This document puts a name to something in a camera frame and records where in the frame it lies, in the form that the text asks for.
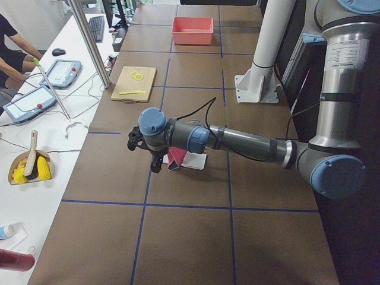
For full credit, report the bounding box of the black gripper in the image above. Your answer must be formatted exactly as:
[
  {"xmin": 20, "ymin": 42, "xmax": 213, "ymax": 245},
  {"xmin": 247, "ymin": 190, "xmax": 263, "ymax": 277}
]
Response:
[{"xmin": 149, "ymin": 145, "xmax": 168, "ymax": 173}]

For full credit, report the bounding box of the pink microfiber cloth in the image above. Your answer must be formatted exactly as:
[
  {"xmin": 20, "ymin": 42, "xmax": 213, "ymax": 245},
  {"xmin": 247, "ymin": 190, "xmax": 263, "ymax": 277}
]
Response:
[{"xmin": 163, "ymin": 147, "xmax": 187, "ymax": 172}]

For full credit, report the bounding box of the white towel rack base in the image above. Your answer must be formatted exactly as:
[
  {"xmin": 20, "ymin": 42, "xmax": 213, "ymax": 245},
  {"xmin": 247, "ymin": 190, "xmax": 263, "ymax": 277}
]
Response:
[{"xmin": 181, "ymin": 152, "xmax": 207, "ymax": 170}]

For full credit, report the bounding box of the yellow plastic knife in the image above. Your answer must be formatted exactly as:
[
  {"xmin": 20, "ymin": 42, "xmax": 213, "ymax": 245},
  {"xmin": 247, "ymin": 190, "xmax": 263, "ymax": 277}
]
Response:
[{"xmin": 119, "ymin": 90, "xmax": 147, "ymax": 95}]

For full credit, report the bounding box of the bamboo cutting board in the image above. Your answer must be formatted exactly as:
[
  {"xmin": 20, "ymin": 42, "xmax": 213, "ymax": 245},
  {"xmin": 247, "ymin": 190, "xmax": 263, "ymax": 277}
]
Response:
[{"xmin": 110, "ymin": 66, "xmax": 157, "ymax": 103}]

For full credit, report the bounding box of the wooden dustpan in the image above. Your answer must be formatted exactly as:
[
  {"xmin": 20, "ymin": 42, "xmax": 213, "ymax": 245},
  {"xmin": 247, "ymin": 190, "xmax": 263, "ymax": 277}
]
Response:
[{"xmin": 8, "ymin": 150, "xmax": 55, "ymax": 185}]

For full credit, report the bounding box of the wooden hand brush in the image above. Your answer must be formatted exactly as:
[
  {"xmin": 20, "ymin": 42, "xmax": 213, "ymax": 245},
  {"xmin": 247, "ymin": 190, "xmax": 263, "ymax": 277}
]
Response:
[{"xmin": 24, "ymin": 130, "xmax": 38, "ymax": 181}]

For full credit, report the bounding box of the teach pendant far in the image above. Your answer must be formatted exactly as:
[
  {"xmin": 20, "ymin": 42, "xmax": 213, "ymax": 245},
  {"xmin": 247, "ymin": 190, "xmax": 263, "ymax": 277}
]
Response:
[{"xmin": 42, "ymin": 59, "xmax": 82, "ymax": 89}]

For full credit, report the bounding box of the teach pendant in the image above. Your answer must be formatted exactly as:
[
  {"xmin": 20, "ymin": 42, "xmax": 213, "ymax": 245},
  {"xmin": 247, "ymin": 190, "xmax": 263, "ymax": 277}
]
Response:
[
  {"xmin": 42, "ymin": 59, "xmax": 82, "ymax": 89},
  {"xmin": 3, "ymin": 85, "xmax": 56, "ymax": 122}
]

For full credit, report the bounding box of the black power adapter box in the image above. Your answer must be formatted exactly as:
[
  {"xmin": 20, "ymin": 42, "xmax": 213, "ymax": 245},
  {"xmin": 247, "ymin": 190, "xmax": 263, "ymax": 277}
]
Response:
[{"xmin": 112, "ymin": 28, "xmax": 128, "ymax": 52}]

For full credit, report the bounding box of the pink plastic bin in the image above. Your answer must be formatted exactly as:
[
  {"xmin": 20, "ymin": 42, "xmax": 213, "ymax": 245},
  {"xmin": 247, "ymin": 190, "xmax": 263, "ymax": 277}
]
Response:
[{"xmin": 172, "ymin": 17, "xmax": 214, "ymax": 45}]

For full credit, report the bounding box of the teach pendant near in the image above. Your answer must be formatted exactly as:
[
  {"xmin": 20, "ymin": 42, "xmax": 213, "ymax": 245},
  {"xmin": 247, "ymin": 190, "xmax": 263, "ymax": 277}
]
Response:
[{"xmin": 3, "ymin": 85, "xmax": 56, "ymax": 122}]

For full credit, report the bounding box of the black computer mouse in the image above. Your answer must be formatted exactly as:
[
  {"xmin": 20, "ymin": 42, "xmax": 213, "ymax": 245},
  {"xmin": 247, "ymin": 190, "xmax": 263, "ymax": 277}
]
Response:
[{"xmin": 52, "ymin": 48, "xmax": 66, "ymax": 56}]

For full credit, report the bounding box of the black keyboard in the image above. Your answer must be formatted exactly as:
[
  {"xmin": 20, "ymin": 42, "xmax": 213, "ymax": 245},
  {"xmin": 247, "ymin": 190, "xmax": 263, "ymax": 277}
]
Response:
[{"xmin": 88, "ymin": 15, "xmax": 105, "ymax": 42}]

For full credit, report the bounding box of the green tipped metal pole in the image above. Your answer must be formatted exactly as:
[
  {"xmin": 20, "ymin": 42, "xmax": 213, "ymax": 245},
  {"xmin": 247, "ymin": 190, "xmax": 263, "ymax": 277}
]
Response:
[{"xmin": 33, "ymin": 58, "xmax": 71, "ymax": 121}]

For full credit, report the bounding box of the white blue tube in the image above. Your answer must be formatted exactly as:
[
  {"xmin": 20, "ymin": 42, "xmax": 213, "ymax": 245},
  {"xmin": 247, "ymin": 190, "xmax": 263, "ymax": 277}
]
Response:
[{"xmin": 0, "ymin": 224, "xmax": 15, "ymax": 240}]

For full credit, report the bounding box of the red cylinder bottle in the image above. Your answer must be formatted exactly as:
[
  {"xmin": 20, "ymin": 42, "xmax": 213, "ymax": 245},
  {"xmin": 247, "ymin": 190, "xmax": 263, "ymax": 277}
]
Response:
[{"xmin": 1, "ymin": 249, "xmax": 35, "ymax": 272}]

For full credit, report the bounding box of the seated person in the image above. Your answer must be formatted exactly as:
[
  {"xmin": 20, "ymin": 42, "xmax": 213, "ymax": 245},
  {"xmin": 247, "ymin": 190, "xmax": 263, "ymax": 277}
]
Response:
[{"xmin": 1, "ymin": 15, "xmax": 43, "ymax": 90}]

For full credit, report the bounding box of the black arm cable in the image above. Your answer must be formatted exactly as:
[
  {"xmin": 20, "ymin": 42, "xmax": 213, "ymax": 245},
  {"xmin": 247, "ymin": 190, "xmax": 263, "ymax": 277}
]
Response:
[{"xmin": 175, "ymin": 96, "xmax": 231, "ymax": 134}]

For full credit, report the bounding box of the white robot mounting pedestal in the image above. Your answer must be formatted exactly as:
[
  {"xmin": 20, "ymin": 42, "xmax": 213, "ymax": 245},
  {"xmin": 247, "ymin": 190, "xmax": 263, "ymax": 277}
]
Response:
[{"xmin": 235, "ymin": 1, "xmax": 294, "ymax": 103}]

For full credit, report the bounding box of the aluminium frame post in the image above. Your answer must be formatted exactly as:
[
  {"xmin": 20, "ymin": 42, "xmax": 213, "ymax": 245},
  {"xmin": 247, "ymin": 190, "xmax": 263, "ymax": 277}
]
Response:
[{"xmin": 68, "ymin": 0, "xmax": 111, "ymax": 89}]

